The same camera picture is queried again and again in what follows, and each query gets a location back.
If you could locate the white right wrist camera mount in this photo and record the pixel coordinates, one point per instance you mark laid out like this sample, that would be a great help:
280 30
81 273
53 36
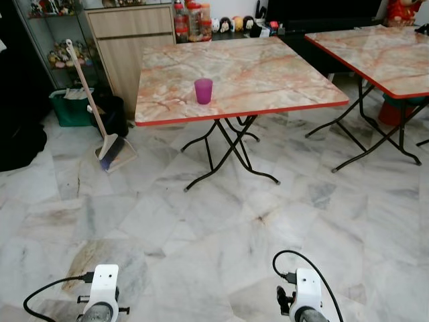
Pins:
307 288

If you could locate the marble-top folding table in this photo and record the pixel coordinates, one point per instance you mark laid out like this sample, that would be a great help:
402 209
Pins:
268 74
382 57

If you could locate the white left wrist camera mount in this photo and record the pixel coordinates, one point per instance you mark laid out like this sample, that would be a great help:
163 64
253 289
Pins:
104 285

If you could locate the black waste bin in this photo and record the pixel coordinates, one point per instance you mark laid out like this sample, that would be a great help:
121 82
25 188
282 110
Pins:
110 117

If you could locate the black fabric heap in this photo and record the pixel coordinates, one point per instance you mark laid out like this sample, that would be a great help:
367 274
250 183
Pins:
20 100

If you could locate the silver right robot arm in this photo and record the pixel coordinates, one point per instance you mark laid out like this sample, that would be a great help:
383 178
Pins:
314 315

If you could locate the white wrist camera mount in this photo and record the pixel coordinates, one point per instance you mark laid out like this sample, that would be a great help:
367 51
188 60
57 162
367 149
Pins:
104 285
307 288

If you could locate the purple plastic cup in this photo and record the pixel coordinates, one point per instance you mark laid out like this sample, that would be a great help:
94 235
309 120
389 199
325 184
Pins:
204 92

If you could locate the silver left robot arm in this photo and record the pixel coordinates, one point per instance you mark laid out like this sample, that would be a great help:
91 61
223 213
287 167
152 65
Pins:
99 314

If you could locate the red-lid plastic jar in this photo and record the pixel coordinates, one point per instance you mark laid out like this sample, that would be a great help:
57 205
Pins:
181 23

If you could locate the light wooden cabinet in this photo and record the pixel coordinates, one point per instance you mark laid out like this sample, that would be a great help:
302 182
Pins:
131 47

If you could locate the red bucket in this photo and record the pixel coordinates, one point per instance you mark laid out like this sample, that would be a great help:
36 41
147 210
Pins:
392 113

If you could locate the glass shelf with figurines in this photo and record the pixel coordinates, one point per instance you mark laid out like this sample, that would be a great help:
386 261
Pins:
57 33

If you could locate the green storage bin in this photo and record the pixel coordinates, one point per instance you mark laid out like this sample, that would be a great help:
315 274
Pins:
67 111

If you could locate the black television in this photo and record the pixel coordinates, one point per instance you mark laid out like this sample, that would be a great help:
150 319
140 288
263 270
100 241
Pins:
322 10

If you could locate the red lucky figurine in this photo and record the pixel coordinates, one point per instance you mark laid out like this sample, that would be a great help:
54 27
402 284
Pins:
403 12

